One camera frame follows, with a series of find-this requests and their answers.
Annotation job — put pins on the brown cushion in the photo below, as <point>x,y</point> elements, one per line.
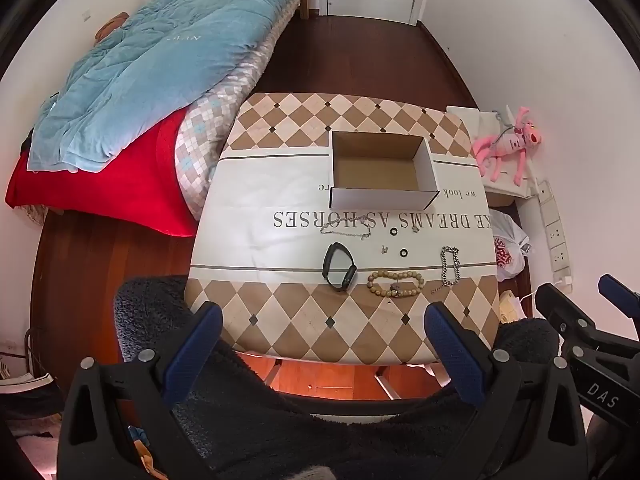
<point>111,26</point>

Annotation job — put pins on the dark shoe white sole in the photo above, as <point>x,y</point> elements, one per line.
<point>25,384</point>

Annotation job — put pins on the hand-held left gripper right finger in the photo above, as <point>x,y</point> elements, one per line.
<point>455,355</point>

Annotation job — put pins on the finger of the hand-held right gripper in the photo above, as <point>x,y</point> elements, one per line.
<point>622,295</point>
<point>560,305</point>

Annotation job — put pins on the person's dark fleece trousers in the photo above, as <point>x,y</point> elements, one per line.
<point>300,435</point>

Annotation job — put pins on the light blue quilt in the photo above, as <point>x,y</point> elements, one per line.
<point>150,60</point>

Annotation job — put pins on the pink plush toy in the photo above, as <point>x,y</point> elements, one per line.
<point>510,142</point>

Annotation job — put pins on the white plastic bag red print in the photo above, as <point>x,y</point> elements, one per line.
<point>505,255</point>

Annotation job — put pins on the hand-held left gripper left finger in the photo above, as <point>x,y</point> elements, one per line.
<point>195,350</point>

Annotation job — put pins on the table with checkered cloth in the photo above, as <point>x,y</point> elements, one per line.
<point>260,250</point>

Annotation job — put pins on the wooden bed leg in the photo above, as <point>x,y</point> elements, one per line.
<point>305,9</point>

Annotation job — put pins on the black fitness band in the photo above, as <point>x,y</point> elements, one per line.
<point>346,279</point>

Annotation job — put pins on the white plug-in charger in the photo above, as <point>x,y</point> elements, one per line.
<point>565,278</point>

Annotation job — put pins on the metal table leg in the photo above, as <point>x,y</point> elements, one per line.
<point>386,385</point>
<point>272,375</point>

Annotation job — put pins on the cardboard box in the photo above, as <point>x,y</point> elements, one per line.
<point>375,197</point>

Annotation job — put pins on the red blanket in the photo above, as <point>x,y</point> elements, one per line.
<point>125,180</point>

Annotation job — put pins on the pale yellow cloth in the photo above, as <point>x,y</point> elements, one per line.
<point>511,306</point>

